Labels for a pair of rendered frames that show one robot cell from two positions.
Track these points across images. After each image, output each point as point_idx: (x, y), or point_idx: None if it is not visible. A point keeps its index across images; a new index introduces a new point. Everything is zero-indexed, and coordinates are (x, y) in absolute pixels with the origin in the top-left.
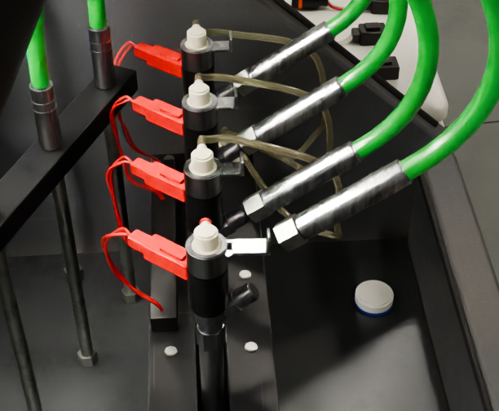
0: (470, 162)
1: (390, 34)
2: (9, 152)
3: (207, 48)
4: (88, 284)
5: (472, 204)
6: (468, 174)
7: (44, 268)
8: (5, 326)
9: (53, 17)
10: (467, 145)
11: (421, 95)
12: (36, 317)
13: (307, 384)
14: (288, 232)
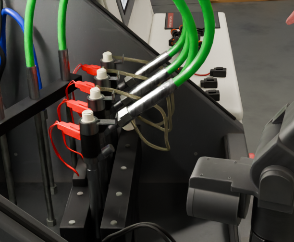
0: None
1: (187, 44)
2: (25, 123)
3: (111, 61)
4: (59, 194)
5: None
6: None
7: (39, 187)
8: None
9: (47, 53)
10: None
11: (191, 61)
12: (30, 206)
13: (159, 239)
14: (123, 113)
